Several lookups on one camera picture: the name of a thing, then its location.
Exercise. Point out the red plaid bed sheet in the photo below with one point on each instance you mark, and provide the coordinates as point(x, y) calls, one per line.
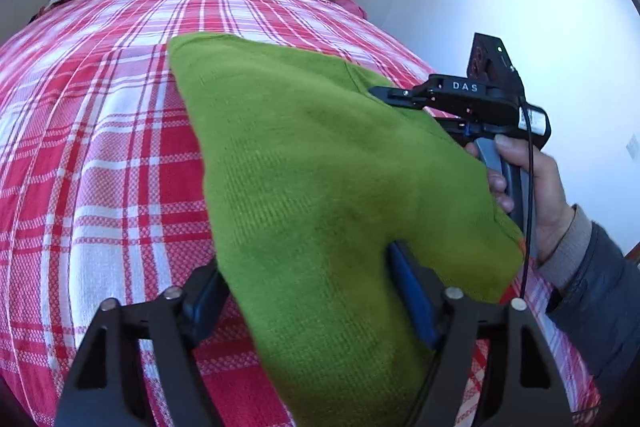
point(100, 107)

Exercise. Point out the person's right hand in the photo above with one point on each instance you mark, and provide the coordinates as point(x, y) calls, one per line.
point(547, 197)

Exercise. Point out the white wall outlet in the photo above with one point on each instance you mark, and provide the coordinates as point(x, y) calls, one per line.
point(634, 149)

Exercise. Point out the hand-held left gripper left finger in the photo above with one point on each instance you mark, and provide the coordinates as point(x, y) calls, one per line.
point(205, 302)

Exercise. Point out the pink cloth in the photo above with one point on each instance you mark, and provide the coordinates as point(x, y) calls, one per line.
point(350, 6)

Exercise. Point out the person's right forearm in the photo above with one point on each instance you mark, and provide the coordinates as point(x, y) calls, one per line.
point(600, 287)

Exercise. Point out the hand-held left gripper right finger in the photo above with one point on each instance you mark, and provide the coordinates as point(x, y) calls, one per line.
point(415, 297)

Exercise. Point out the green orange striped knit sweater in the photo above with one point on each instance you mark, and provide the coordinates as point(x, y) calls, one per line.
point(310, 182)

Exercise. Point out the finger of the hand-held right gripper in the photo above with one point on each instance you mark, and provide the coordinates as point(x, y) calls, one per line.
point(400, 96)

